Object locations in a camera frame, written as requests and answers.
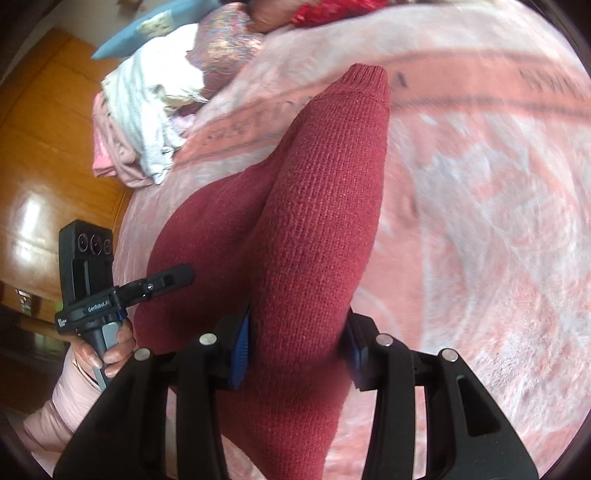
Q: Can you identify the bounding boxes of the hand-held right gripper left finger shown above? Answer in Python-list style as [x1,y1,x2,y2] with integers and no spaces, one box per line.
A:
[54,314,252,480]

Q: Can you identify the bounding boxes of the dark low cabinet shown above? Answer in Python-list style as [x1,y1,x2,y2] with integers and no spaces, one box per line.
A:
[0,281,75,370]

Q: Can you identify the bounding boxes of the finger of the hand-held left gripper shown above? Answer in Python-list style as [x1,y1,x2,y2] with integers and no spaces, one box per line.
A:
[117,264,195,305]

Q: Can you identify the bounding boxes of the red shiny bag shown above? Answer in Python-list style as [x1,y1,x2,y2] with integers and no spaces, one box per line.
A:
[291,0,393,26]

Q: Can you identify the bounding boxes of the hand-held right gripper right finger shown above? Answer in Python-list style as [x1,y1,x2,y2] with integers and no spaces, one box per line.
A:
[344,309,539,480]

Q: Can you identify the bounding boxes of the person's left hand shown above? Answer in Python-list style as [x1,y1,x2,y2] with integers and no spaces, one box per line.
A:
[74,318,134,379]

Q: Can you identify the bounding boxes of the floral pillow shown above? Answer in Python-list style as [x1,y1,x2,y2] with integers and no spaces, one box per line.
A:
[187,2,266,100]

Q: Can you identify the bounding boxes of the red knit sweater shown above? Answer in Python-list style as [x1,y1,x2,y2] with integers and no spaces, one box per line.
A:
[134,64,392,480]

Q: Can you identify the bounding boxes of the person's left forearm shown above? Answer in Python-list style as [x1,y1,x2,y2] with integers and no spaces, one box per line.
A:
[21,351,109,462]

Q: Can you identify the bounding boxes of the pink fluffy folded blanket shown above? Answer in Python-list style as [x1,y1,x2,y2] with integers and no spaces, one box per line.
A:
[249,0,305,33]

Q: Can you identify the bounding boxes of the pink printed blanket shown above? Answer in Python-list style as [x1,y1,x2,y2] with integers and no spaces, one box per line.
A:
[111,0,591,480]

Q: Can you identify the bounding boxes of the white grey striped garment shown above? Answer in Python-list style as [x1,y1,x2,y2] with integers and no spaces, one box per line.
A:
[102,23,208,185]

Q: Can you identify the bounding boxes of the pink garment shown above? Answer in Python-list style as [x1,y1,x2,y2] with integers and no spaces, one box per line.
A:
[92,90,195,189]

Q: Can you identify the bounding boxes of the cream cloth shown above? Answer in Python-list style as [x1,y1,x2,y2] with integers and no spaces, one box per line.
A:
[154,76,209,106]

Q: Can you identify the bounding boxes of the blue pillow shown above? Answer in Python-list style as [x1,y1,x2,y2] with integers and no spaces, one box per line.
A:
[91,0,213,60]

